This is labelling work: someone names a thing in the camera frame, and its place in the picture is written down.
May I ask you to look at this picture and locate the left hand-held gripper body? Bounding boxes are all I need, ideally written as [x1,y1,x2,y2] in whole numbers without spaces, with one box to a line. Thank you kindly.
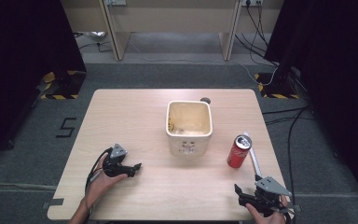
[102,143,129,178]

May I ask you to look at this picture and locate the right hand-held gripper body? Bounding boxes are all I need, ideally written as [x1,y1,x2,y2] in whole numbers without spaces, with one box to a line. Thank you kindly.
[238,175,295,218]

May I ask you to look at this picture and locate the person's right hand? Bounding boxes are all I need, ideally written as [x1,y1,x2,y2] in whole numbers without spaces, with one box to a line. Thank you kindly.
[245,195,289,224]

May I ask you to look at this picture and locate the person's left hand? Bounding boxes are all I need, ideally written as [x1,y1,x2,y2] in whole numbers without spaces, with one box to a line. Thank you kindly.
[85,164,129,207]

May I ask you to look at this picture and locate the white plastic strip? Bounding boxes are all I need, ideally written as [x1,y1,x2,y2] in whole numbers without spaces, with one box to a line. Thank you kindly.
[242,131,263,180]

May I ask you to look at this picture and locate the red soda can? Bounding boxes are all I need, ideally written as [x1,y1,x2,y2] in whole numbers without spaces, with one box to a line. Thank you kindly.
[227,133,253,169]

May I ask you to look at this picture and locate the cream square bin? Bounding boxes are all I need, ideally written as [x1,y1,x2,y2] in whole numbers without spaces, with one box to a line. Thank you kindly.
[165,100,213,158]

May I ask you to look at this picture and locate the hazard-striped stand base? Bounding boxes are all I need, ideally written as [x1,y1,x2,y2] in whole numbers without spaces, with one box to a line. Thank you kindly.
[39,70,88,101]
[254,72,301,100]

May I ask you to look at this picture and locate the black curtain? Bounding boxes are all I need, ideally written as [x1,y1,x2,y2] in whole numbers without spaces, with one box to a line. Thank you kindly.
[263,0,358,214]
[0,0,88,167]

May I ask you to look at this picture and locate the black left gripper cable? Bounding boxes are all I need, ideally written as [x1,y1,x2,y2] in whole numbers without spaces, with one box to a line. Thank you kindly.
[84,147,114,195]

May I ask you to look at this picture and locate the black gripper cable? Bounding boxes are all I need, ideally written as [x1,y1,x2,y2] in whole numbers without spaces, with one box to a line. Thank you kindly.
[286,106,310,207]
[84,147,114,195]

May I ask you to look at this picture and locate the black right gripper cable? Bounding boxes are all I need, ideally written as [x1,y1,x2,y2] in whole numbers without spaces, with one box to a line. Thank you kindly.
[286,106,310,207]

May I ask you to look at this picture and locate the white floor cable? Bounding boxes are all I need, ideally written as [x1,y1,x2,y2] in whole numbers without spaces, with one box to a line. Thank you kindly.
[229,59,280,87]

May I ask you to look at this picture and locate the black thin floor cable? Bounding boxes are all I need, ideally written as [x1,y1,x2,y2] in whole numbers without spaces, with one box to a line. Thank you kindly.
[73,32,114,54]

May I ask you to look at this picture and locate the white wall socket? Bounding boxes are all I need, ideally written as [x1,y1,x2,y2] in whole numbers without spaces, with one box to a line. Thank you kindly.
[104,0,128,7]
[241,0,264,7]

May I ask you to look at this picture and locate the black socket cables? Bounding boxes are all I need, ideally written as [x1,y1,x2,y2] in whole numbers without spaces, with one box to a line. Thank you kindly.
[233,2,280,67]

